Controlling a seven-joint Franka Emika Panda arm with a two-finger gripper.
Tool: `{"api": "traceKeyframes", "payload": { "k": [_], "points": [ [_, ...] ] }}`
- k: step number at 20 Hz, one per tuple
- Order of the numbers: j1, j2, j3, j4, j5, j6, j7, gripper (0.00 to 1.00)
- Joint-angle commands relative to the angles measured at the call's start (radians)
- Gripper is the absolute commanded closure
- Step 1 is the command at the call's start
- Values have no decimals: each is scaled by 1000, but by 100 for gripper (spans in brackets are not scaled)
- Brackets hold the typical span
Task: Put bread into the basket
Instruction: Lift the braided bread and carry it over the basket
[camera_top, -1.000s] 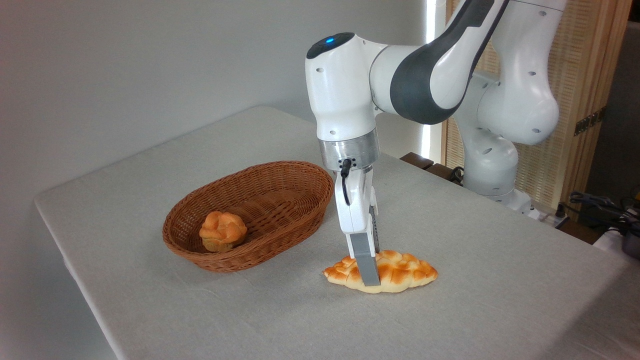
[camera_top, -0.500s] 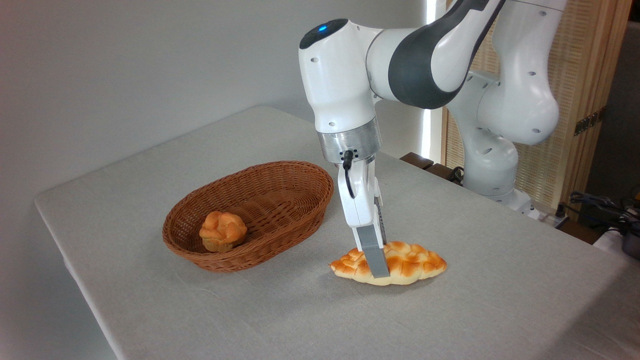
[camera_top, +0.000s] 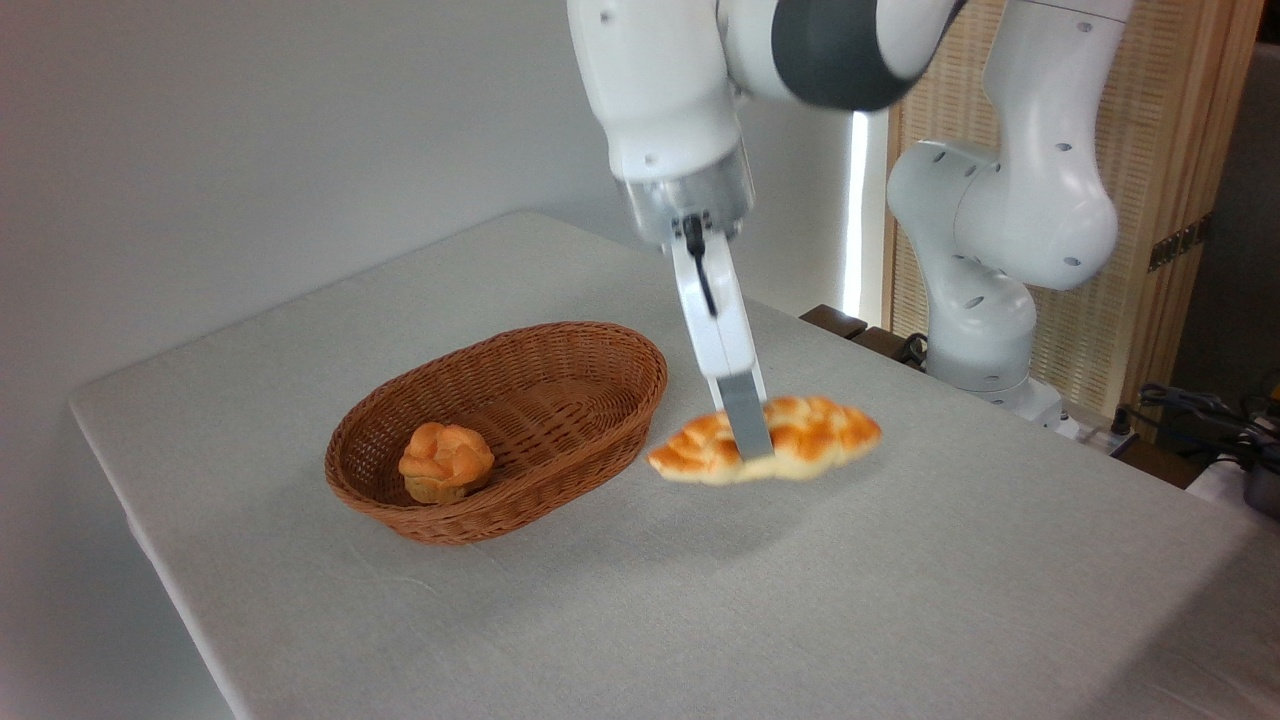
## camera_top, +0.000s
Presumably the black cable bundle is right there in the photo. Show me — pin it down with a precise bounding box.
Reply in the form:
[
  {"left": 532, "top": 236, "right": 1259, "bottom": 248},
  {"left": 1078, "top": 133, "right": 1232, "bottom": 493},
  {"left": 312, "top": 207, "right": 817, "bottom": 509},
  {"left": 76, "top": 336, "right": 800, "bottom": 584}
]
[{"left": 1112, "top": 383, "right": 1280, "bottom": 463}]

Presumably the white power strip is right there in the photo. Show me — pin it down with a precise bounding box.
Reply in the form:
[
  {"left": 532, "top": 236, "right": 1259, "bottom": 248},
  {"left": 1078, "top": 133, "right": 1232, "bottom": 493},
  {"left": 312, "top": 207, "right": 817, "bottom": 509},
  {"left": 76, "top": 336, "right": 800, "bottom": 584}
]
[{"left": 1040, "top": 408, "right": 1141, "bottom": 457}]

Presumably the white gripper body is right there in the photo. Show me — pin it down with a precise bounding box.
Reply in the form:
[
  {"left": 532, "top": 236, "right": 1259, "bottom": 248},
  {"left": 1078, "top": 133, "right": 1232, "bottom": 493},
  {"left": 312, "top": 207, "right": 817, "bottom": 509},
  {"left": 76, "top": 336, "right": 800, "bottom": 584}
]
[{"left": 667, "top": 228, "right": 767, "bottom": 385}]

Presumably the dark wooden furniture edge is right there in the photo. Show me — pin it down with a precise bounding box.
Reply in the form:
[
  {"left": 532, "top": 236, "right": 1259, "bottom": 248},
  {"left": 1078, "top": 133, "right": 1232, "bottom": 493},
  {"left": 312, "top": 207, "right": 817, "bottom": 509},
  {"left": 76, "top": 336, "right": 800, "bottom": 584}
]
[{"left": 800, "top": 304, "right": 931, "bottom": 371}]

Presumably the grey tablecloth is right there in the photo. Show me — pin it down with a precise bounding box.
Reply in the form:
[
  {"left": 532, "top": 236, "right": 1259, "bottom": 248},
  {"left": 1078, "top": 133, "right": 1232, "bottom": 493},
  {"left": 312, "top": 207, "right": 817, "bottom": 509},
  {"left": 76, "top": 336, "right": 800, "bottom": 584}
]
[{"left": 68, "top": 210, "right": 1280, "bottom": 720}]

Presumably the brown oval wicker basket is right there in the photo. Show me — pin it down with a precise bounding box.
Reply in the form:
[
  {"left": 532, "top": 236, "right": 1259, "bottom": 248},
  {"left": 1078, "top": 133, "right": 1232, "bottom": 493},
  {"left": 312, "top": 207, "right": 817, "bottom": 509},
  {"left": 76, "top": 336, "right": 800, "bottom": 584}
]
[{"left": 324, "top": 321, "right": 669, "bottom": 546}]

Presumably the round muffin bread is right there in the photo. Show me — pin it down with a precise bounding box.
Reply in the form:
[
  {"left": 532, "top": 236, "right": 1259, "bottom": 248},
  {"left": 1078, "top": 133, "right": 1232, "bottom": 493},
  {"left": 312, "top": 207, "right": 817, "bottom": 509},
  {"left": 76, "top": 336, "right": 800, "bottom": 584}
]
[{"left": 398, "top": 421, "right": 496, "bottom": 505}]

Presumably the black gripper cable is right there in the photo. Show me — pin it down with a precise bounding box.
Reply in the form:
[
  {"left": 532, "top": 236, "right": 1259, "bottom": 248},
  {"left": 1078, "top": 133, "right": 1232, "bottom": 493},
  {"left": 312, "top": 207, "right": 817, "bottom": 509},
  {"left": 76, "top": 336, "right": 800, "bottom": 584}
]
[{"left": 681, "top": 214, "right": 720, "bottom": 320}]

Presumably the long braided bread loaf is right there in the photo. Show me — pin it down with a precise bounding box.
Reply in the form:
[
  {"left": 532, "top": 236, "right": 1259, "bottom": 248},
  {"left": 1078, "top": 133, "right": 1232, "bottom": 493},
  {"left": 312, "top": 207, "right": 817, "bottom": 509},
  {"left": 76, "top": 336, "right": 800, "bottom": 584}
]
[{"left": 647, "top": 395, "right": 883, "bottom": 487}]

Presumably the dark metal screen hinge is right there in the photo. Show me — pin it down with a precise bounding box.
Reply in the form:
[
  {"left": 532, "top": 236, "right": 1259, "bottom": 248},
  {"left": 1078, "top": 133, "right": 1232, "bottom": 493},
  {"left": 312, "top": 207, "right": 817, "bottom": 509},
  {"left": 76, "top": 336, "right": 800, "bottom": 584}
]
[{"left": 1147, "top": 214, "right": 1212, "bottom": 273}]

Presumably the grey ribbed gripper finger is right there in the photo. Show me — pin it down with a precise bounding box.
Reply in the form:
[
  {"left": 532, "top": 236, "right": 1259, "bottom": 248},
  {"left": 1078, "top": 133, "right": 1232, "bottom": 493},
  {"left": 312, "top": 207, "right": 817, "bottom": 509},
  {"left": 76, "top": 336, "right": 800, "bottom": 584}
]
[{"left": 712, "top": 371, "right": 777, "bottom": 464}]

